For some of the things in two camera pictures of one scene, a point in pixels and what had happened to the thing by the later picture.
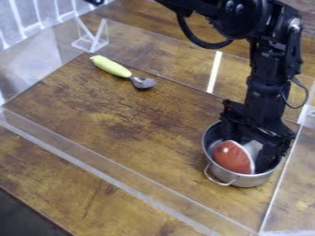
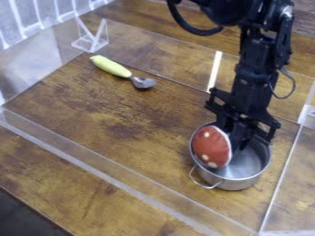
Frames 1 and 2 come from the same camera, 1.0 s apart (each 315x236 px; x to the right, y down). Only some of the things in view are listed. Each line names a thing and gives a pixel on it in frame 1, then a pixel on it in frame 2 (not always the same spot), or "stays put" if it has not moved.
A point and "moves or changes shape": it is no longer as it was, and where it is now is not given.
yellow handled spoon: x=118 y=70 stays put
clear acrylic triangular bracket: x=88 y=41 stays put
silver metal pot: x=224 y=176 moves or changes shape
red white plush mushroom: x=236 y=155 -> x=212 y=146
